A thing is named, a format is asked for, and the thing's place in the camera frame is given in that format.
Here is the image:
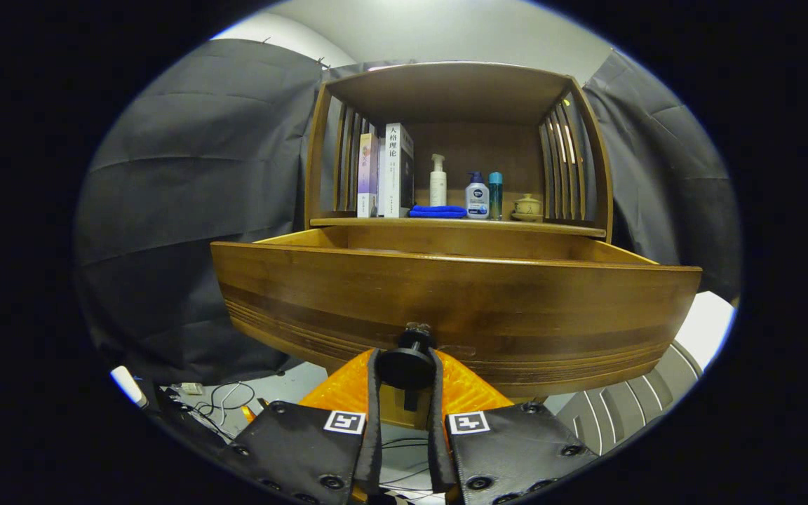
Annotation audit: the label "wooden countertop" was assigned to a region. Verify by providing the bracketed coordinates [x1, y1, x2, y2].
[309, 210, 607, 238]

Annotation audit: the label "blue folded cloth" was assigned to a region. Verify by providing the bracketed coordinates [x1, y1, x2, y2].
[408, 204, 468, 219]

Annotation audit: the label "black backdrop cloth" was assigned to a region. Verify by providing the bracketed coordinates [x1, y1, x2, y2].
[73, 39, 741, 386]

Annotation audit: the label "white plastic object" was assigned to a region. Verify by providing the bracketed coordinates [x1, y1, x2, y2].
[111, 365, 147, 409]

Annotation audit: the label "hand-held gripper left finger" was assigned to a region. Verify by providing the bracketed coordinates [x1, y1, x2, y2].
[218, 349, 382, 505]

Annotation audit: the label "black floor cables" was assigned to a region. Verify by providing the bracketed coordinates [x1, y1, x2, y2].
[166, 381, 264, 443]

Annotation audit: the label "white bottle with blue cap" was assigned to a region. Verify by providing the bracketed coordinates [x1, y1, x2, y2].
[465, 172, 490, 220]

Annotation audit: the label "white pump bottle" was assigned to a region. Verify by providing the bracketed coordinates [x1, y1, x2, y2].
[429, 154, 447, 207]

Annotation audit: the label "white flat surface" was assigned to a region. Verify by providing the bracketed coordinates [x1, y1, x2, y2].
[674, 291, 736, 369]

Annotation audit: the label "brown wooden drawer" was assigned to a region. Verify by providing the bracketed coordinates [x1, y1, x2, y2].
[210, 224, 703, 398]

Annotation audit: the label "grey ribbed plastic object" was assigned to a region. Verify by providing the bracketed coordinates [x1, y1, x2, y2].
[555, 340, 703, 457]

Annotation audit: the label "brown wooden cabinet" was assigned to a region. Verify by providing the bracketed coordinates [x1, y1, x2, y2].
[304, 61, 615, 430]

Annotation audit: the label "purple white book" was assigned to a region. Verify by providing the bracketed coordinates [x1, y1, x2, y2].
[357, 133, 379, 218]

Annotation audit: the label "beige lidded teacup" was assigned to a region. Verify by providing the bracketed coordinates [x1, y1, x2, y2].
[511, 194, 544, 222]

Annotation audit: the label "thick white book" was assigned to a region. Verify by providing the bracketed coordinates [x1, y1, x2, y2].
[377, 123, 415, 218]

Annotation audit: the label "black round drawer knob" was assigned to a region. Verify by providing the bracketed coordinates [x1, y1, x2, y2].
[375, 323, 438, 391]

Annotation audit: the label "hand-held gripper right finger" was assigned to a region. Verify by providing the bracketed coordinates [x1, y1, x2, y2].
[429, 349, 598, 505]

